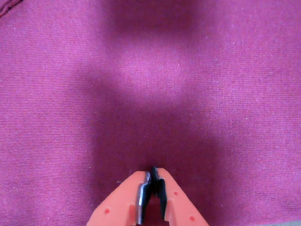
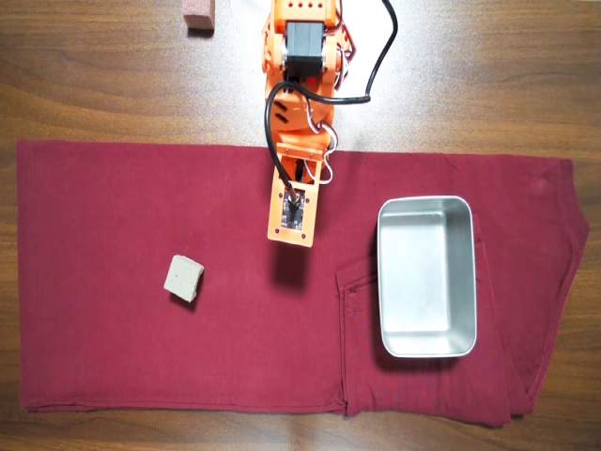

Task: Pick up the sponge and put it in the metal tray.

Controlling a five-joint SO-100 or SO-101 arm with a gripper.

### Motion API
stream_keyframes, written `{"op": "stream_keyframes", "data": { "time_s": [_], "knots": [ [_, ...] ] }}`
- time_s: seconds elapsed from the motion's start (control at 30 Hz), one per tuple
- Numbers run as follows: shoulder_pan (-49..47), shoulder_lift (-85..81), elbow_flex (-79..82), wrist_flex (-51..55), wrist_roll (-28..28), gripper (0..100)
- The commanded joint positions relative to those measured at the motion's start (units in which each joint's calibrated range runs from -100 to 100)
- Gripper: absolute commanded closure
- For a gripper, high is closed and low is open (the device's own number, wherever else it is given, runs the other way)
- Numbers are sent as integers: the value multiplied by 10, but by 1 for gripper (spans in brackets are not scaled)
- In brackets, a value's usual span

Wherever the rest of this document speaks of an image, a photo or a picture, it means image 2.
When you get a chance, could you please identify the pink sponge block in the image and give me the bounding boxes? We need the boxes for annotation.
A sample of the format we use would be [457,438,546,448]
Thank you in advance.
[182,0,218,34]

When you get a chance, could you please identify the rectangular metal tray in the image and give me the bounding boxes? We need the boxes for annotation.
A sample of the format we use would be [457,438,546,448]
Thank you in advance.
[376,194,479,360]

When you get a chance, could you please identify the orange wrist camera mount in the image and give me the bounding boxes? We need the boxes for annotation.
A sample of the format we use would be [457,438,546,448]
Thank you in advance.
[267,152,326,249]

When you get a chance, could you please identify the maroon cloth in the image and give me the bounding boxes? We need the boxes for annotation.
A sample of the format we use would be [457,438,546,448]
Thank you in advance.
[15,139,592,428]

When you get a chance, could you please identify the beige foam cube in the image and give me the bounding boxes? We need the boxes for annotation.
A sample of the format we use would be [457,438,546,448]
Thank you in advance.
[162,254,206,303]

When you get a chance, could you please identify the white and red wires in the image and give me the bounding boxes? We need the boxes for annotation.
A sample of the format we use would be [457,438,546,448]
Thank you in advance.
[300,93,340,187]

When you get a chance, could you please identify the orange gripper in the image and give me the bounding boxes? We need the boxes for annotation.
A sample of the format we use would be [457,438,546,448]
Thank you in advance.
[265,77,337,163]

